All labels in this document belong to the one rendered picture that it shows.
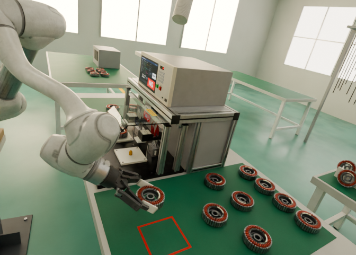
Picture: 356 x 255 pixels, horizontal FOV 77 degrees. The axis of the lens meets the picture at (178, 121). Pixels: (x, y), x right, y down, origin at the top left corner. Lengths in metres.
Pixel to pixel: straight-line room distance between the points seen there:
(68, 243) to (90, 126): 1.41
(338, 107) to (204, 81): 6.41
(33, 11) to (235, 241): 1.16
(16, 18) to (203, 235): 1.05
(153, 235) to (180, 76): 0.71
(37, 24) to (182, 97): 0.68
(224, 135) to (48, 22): 1.00
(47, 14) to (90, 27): 4.81
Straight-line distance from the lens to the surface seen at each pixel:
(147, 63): 1.39
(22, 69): 0.86
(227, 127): 1.31
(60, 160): 0.75
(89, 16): 5.85
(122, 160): 1.27
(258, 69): 8.95
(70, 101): 0.69
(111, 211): 1.04
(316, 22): 8.05
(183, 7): 2.44
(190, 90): 1.19
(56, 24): 1.08
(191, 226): 1.03
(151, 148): 1.35
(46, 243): 1.96
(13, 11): 1.01
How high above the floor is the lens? 1.49
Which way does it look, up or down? 22 degrees down
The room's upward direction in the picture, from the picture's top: 11 degrees clockwise
